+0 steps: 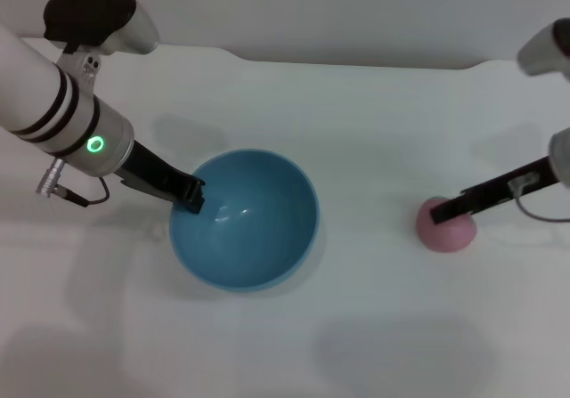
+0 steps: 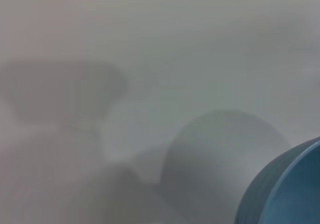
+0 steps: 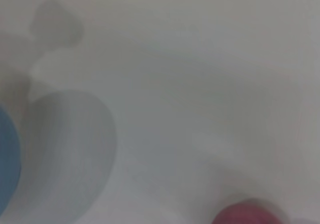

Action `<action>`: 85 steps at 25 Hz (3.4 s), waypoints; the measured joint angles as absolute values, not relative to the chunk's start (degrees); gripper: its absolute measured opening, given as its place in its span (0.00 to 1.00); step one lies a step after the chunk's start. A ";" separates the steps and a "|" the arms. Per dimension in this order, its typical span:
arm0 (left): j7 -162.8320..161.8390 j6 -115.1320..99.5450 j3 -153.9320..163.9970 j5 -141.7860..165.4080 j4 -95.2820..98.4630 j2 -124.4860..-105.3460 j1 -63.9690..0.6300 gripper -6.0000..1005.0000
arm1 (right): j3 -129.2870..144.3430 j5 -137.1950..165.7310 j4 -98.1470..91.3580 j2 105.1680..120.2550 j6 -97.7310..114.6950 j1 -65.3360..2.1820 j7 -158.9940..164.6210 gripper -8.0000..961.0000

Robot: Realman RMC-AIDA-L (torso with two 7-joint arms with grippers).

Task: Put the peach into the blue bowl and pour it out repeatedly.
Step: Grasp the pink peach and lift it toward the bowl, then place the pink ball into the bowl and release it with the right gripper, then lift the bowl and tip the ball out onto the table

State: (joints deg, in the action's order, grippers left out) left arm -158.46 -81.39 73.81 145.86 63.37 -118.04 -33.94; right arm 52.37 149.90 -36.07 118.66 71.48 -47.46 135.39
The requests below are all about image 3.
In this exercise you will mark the pink peach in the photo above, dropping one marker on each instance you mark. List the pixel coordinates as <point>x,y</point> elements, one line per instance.
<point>247,214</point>

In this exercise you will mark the blue bowl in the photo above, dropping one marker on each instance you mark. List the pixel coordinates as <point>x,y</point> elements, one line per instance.
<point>8,156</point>

